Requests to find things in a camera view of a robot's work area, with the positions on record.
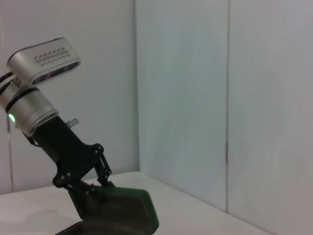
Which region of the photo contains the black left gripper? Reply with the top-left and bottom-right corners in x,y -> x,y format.
31,115 -> 114,213

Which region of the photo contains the green glasses case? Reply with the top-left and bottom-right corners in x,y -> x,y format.
55,185 -> 159,235

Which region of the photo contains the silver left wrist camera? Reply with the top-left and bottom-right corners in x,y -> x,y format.
6,37 -> 81,86

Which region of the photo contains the black left camera cable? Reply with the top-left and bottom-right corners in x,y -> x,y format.
0,71 -> 15,95

